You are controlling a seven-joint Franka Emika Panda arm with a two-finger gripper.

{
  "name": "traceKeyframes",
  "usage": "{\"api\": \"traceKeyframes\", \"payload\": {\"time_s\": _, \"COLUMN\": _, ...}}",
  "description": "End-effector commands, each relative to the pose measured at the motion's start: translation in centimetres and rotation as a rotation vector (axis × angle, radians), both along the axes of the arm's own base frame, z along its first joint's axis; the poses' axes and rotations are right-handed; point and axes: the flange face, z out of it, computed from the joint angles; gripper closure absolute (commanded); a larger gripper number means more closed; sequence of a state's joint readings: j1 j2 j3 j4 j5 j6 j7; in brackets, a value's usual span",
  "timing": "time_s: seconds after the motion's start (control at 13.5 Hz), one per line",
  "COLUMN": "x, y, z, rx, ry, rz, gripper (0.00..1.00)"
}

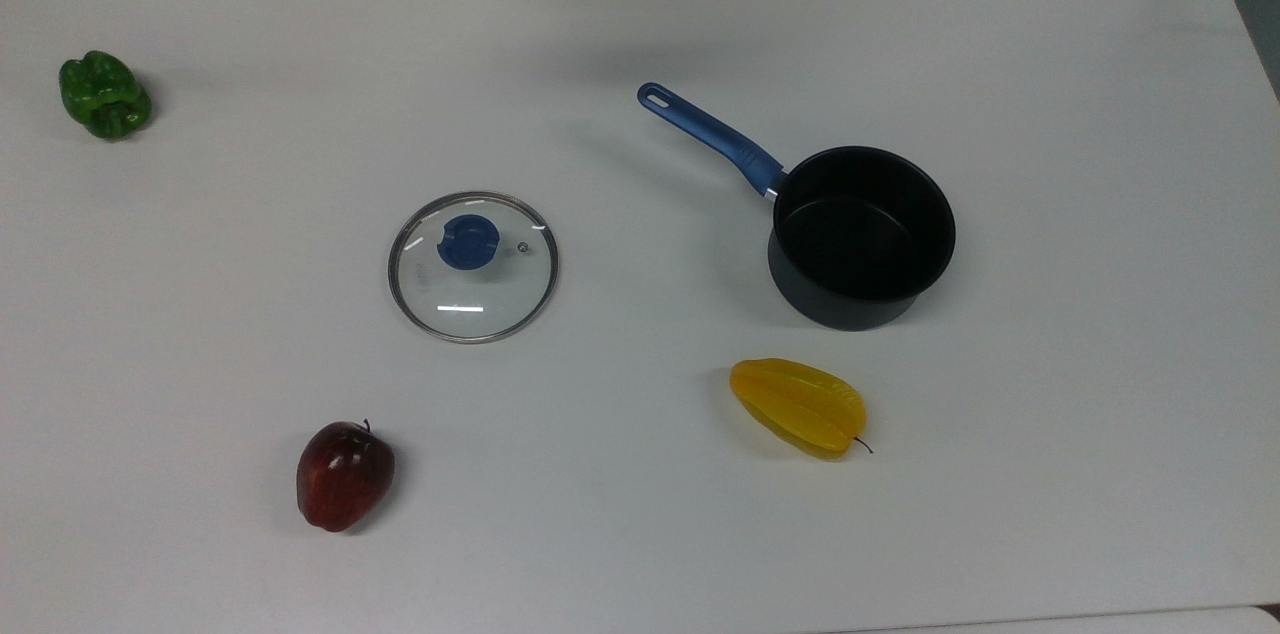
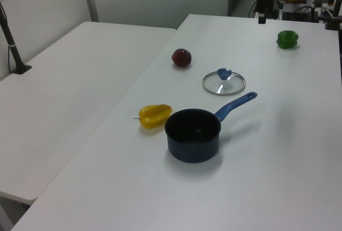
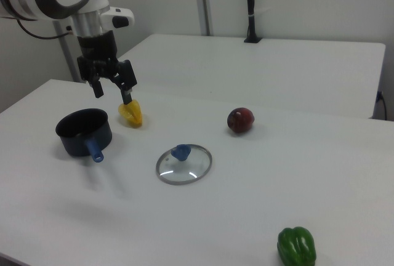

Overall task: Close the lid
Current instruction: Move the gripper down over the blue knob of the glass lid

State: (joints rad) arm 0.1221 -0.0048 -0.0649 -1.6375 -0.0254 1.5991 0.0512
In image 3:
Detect glass lid with blue knob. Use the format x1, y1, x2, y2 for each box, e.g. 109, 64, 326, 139
155, 143, 213, 186

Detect red toy apple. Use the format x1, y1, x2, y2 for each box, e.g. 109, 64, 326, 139
227, 107, 255, 135

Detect yellow toy starfruit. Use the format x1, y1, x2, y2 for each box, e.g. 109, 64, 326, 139
118, 99, 145, 127

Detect dark pot with blue handle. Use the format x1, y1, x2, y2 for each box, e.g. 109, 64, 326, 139
55, 108, 113, 164

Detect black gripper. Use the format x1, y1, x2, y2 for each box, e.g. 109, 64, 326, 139
76, 30, 138, 105

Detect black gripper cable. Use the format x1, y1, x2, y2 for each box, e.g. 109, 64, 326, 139
16, 18, 74, 40

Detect green toy bell pepper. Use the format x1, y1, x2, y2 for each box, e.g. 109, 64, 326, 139
276, 226, 317, 266

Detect white adjacent table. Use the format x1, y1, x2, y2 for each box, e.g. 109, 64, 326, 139
118, 33, 387, 119

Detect black camera stand pole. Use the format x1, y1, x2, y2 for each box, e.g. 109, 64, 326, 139
244, 0, 263, 44

